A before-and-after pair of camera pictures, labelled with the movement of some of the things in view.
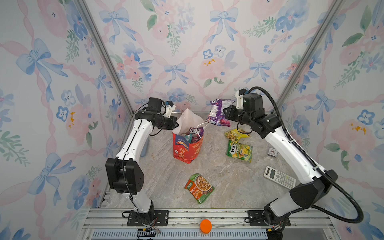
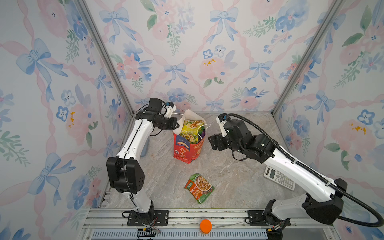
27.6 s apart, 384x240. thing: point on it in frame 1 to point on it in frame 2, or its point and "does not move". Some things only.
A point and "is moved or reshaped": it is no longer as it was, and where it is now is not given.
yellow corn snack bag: (235, 135) is moved or reshaped
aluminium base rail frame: (227, 224) does not move
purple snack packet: (216, 115) to (201, 132)
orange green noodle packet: (199, 188) does not move
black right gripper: (229, 116) to (217, 139)
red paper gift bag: (183, 151) does not move
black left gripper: (173, 120) does not move
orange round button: (206, 226) does not move
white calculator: (279, 177) does not move
